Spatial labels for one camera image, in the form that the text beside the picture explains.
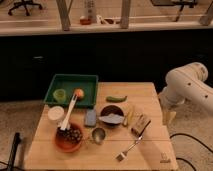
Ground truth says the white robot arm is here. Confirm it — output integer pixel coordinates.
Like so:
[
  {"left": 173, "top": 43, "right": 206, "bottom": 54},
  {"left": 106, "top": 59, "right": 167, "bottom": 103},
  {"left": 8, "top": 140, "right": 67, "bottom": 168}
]
[{"left": 158, "top": 62, "right": 213, "bottom": 125}]

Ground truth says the small metal cup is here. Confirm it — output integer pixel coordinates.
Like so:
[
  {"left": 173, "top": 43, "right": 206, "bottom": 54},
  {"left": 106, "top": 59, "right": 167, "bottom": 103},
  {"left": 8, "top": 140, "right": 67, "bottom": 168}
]
[{"left": 92, "top": 127, "right": 106, "bottom": 144}]

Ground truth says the green plastic cup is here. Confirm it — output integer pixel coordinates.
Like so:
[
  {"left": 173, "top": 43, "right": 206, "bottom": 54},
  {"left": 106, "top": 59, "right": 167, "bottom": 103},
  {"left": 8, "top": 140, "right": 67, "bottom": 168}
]
[{"left": 53, "top": 89, "right": 66, "bottom": 103}]

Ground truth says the wooden block brush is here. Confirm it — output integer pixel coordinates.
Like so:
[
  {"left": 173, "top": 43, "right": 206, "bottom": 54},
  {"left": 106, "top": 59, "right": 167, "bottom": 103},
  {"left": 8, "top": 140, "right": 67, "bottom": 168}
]
[{"left": 131, "top": 114, "right": 151, "bottom": 137}]

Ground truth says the yellow banana piece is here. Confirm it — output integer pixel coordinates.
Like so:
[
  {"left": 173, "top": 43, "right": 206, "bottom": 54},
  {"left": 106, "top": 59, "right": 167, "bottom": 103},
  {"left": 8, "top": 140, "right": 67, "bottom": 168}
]
[{"left": 123, "top": 107, "right": 134, "bottom": 127}]

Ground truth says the grey cloth piece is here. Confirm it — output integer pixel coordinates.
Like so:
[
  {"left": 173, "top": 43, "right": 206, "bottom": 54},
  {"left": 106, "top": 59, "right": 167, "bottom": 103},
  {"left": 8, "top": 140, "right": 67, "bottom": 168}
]
[{"left": 99, "top": 113, "right": 124, "bottom": 124}]

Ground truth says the dark brown bowl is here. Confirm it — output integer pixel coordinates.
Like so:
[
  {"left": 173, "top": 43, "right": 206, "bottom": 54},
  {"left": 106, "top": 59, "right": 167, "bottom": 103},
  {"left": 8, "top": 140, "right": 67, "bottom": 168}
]
[{"left": 99, "top": 105, "right": 124, "bottom": 126}]

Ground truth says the metal fork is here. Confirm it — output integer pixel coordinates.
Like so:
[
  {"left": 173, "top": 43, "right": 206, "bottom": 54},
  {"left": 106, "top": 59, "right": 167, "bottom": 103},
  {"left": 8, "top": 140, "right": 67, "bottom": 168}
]
[{"left": 116, "top": 121, "right": 151, "bottom": 162}]

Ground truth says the blue-grey sponge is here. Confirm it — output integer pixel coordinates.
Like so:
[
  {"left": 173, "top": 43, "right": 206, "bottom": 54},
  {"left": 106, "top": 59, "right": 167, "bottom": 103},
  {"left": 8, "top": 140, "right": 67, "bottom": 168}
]
[{"left": 84, "top": 109, "right": 96, "bottom": 127}]

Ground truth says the orange peach fruit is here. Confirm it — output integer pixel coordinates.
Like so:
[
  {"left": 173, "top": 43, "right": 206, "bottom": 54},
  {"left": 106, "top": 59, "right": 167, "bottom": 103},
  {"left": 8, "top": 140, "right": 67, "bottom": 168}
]
[{"left": 74, "top": 88, "right": 84, "bottom": 99}]

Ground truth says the orange bowl with beans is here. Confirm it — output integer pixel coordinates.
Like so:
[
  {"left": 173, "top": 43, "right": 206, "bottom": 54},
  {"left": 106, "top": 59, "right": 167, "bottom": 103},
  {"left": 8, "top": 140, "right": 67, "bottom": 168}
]
[{"left": 54, "top": 123, "right": 83, "bottom": 153}]

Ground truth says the green plastic tray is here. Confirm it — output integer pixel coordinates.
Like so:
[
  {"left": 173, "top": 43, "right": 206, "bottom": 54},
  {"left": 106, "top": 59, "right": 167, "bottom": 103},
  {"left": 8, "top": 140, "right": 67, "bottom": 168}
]
[{"left": 44, "top": 74, "right": 98, "bottom": 108}]

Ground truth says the white round lid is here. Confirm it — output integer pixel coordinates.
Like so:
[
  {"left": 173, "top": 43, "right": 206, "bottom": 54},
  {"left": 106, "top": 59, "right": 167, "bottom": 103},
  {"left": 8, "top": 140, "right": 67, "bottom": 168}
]
[{"left": 48, "top": 106, "right": 64, "bottom": 122}]

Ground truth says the red bowl on shelf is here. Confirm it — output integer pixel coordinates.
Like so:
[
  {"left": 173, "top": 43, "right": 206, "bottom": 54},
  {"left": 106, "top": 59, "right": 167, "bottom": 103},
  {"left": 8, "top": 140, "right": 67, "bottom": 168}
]
[{"left": 80, "top": 18, "right": 91, "bottom": 25}]

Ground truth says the black stand left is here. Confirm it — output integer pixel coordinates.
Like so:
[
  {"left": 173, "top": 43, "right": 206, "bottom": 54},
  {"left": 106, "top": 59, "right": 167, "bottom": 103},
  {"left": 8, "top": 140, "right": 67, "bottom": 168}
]
[{"left": 6, "top": 132, "right": 21, "bottom": 171}]

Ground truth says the black office chair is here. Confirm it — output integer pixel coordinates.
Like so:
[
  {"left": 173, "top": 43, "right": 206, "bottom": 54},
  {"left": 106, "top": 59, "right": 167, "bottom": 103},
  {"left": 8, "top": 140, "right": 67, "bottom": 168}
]
[{"left": 8, "top": 0, "right": 43, "bottom": 16}]

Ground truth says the black cable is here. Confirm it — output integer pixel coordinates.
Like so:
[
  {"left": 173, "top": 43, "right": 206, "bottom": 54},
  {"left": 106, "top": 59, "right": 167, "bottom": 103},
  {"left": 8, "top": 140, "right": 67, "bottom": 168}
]
[{"left": 169, "top": 132, "right": 213, "bottom": 171}]

